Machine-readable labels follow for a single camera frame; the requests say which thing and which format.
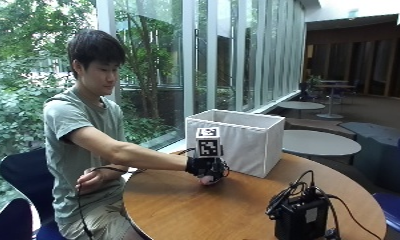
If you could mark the potted green plant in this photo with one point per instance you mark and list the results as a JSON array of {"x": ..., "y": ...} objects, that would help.
[{"x": 314, "y": 81}]

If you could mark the grey upholstered sofa block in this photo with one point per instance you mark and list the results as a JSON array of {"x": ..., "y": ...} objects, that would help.
[{"x": 378, "y": 150}]

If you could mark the black electronics box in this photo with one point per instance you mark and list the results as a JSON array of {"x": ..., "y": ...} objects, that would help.
[{"x": 300, "y": 220}]

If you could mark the bright blue chair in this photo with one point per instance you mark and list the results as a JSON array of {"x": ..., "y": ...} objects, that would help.
[{"x": 397, "y": 206}]

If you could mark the tall pedestal round table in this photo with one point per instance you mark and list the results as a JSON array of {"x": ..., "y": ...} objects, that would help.
[{"x": 332, "y": 100}]

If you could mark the small pale pink object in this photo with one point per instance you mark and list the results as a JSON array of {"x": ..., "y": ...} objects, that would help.
[{"x": 207, "y": 181}]

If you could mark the white marker cube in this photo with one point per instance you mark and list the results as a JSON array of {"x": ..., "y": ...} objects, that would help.
[{"x": 208, "y": 145}]

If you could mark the dark background chair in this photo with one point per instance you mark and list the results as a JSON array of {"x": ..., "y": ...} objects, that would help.
[{"x": 307, "y": 93}]

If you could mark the white fabric storage box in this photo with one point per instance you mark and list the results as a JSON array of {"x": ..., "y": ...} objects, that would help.
[{"x": 244, "y": 146}]

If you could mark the large white round table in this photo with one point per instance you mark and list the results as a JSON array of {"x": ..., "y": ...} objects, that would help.
[{"x": 320, "y": 143}]

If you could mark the the person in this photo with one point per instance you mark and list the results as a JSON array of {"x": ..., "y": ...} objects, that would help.
[{"x": 75, "y": 140}]

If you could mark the blue chair seat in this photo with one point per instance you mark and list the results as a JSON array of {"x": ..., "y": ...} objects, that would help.
[{"x": 49, "y": 231}]

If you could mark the dark blue chair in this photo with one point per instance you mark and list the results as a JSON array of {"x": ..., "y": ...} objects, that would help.
[
  {"x": 25, "y": 180},
  {"x": 7, "y": 221}
]

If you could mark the brown upholstered bench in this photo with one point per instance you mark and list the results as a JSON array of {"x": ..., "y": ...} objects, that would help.
[{"x": 318, "y": 126}]

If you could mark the small white round table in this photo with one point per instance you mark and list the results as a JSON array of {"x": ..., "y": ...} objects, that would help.
[{"x": 302, "y": 105}]

